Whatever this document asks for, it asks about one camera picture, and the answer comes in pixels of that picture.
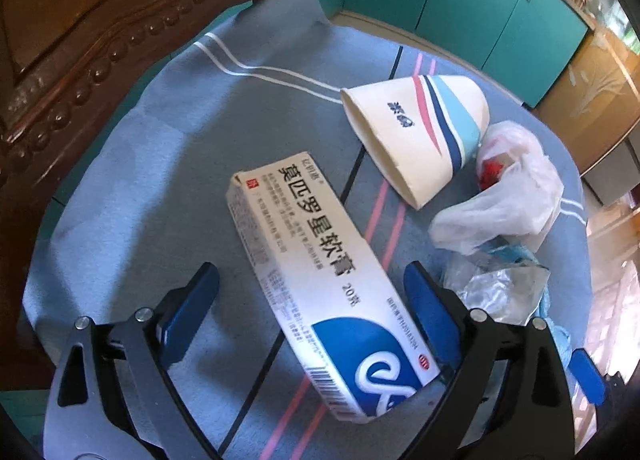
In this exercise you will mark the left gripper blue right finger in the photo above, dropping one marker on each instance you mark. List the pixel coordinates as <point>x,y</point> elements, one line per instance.
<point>442,332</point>

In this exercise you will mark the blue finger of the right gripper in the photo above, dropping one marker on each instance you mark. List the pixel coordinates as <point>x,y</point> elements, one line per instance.
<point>587,376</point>

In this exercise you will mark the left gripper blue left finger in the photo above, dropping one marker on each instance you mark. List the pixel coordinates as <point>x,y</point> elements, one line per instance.
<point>182,312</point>

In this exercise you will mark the clear plastic wrapper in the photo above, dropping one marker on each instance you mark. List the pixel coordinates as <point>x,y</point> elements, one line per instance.
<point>507,282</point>

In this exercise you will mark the white blue ointment box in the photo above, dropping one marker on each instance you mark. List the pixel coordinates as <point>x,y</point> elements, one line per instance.
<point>343,318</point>

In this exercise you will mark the white plastic bag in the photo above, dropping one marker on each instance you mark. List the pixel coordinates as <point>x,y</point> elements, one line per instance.
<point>519,199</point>

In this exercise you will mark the striped paper cup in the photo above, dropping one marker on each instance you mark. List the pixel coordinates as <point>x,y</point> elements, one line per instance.
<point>420,131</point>

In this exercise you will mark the teal lower kitchen cabinets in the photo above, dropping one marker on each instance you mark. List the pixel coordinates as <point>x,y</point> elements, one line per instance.
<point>524,45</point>

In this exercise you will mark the blue striped towel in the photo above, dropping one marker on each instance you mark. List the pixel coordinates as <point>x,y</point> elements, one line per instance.
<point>152,208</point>

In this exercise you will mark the wooden glass sliding door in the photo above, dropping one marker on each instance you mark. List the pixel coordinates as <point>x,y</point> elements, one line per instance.
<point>594,104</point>

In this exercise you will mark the carved wooden chair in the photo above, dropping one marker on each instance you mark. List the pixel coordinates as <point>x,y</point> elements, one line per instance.
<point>65,67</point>

